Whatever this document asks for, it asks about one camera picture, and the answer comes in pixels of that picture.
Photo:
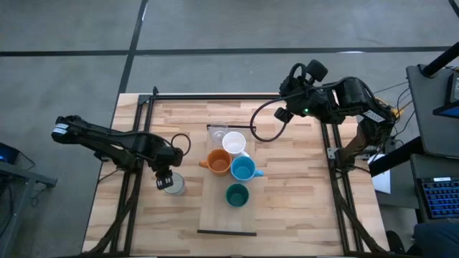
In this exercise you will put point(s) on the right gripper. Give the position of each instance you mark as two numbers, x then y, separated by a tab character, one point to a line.
312	104

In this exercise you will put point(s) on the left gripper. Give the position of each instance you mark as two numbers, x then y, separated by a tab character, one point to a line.
165	154

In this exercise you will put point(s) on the navy mug with white flowers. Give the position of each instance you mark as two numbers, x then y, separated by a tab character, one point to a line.
178	187

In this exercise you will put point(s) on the orange mug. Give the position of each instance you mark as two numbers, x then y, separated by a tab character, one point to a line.
219	163

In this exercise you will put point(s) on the clear glass cup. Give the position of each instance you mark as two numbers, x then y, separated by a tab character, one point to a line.
218	132

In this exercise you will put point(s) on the light blue mug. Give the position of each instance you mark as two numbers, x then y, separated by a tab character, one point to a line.
243	170

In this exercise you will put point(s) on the green cup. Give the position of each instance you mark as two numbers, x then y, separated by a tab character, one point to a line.
237	196

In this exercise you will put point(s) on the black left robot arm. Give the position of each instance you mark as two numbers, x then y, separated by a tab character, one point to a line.
107	139

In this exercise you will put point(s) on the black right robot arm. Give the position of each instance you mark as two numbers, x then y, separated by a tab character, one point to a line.
355	93

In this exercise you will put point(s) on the wooden shelf with black legs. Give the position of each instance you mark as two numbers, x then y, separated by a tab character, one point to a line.
222	218

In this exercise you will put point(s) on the white paper sheet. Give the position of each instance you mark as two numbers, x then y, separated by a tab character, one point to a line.
382	181

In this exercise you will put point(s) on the black desk beam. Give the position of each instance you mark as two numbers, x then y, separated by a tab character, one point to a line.
394	157

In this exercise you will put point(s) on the grey side desk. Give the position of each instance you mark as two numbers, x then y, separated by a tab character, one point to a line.
426	118

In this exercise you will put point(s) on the grey metal cart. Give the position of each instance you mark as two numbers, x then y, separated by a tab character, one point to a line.
21	179

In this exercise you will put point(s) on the black round pole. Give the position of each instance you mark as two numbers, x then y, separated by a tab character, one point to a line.
441	59

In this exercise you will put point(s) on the dark screen with blue edge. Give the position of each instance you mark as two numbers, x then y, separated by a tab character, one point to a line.
452	107

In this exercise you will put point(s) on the backlit computer keyboard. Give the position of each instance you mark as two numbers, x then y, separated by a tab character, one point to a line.
443	197

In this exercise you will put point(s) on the person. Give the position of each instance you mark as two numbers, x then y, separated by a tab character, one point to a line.
437	243

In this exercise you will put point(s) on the black metal table frame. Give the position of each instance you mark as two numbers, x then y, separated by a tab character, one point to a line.
233	96

